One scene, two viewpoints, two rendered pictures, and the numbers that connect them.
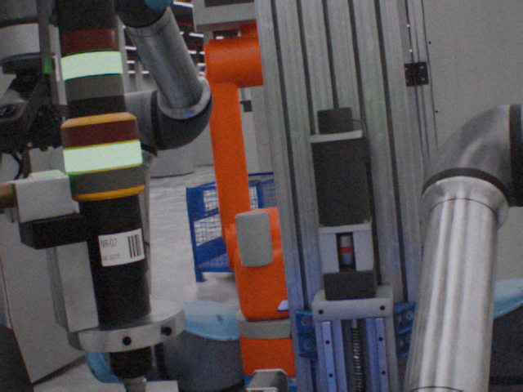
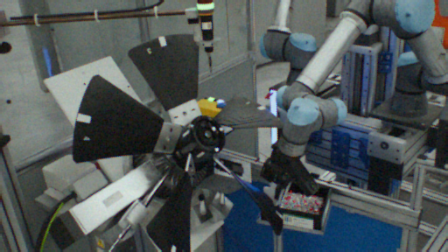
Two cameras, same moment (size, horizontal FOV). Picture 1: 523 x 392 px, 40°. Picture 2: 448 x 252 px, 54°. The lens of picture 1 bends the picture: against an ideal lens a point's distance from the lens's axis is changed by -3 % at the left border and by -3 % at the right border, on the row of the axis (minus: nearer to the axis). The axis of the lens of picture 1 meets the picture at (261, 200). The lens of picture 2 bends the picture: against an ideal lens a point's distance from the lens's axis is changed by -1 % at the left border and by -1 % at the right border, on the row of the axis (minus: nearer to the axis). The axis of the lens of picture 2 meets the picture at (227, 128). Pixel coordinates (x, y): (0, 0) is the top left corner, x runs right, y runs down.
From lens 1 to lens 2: 0.86 m
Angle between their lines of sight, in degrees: 36
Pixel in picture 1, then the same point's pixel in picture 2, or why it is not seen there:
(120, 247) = (206, 25)
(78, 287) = (196, 32)
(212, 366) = (300, 59)
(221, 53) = not seen: outside the picture
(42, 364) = not seen: hidden behind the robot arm
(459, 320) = (320, 58)
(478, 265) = (337, 43)
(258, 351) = not seen: hidden behind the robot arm
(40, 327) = (298, 28)
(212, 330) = (302, 45)
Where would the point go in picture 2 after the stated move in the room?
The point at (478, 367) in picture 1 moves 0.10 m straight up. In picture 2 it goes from (319, 73) to (320, 39)
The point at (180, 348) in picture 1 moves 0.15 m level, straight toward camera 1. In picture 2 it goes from (290, 50) to (280, 60)
